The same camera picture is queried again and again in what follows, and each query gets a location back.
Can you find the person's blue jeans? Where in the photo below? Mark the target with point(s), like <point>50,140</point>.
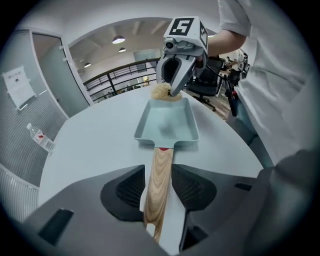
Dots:
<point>252,130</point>

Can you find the round ceiling lamp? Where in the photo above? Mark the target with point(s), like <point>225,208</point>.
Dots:
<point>87,64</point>
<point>122,49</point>
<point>118,40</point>

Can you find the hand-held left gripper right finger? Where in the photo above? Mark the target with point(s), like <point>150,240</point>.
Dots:
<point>220,205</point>

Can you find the tan fluffy fiber ball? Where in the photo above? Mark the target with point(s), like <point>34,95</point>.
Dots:
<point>160,93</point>

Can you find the person's right forearm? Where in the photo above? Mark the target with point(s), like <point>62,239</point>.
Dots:
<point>225,41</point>

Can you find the frosted glass door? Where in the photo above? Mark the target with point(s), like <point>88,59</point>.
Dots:
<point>57,80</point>

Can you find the person's white t-shirt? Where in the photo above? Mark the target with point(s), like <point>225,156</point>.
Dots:
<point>275,62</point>

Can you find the black office chair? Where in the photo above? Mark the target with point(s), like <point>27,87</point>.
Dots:
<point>205,82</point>

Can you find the clear plastic water bottle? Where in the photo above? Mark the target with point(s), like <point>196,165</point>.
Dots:
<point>41,138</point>

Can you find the black metal railing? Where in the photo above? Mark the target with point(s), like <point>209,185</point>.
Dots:
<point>117,75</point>

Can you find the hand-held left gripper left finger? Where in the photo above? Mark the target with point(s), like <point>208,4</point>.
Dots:
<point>82,207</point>

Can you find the white paper notice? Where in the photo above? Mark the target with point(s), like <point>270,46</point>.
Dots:
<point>18,87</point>

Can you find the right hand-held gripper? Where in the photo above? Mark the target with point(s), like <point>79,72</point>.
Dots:
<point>185,32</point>

